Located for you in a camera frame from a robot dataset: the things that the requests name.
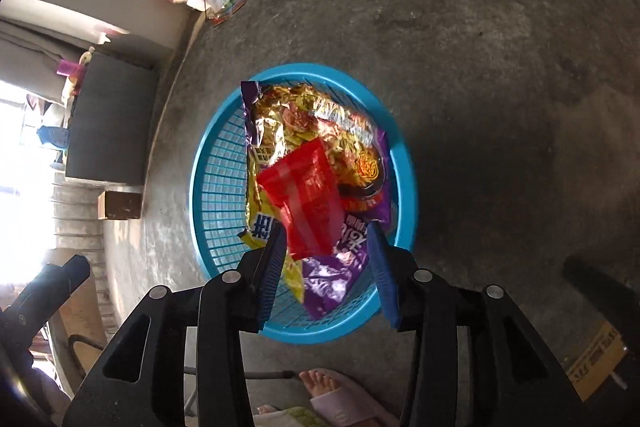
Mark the small wooden box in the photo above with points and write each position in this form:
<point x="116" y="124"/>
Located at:
<point x="120" y="204"/>

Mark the green shaggy rug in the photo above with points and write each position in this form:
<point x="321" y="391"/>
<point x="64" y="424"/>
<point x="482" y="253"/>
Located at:
<point x="300" y="417"/>

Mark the dark cabinet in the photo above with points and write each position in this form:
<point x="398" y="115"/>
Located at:
<point x="110" y="122"/>

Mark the flat brown cardboard box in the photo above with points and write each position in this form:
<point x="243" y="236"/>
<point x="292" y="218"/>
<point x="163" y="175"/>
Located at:
<point x="597" y="362"/>

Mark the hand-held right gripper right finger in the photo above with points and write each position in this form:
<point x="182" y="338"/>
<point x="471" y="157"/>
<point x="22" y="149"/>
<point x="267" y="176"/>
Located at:
<point x="382" y="277"/>

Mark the brown cardboard panel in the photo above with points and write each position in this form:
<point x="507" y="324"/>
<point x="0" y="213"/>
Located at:
<point x="80" y="312"/>

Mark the pink slipper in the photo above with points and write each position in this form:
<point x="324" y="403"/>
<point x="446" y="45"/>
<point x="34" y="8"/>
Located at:
<point x="360" y="407"/>

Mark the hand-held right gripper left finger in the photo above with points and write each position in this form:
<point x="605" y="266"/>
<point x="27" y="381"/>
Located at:
<point x="270" y="277"/>

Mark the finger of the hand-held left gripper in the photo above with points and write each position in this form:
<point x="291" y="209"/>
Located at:
<point x="55" y="279"/>

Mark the blue plastic basket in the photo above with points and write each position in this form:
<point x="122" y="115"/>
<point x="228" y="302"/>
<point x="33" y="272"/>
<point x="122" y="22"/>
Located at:
<point x="220" y="187"/>

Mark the purple cup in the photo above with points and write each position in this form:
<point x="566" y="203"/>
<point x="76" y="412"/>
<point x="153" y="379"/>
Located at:
<point x="67" y="69"/>

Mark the purple yellow snack bag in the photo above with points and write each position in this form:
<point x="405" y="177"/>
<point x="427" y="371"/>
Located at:
<point x="325" y="287"/>

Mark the person's foot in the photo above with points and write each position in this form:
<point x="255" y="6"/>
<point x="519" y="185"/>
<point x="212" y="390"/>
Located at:
<point x="320" y="384"/>

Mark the red snack bag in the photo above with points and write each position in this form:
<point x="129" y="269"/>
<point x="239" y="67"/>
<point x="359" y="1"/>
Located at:
<point x="305" y="197"/>

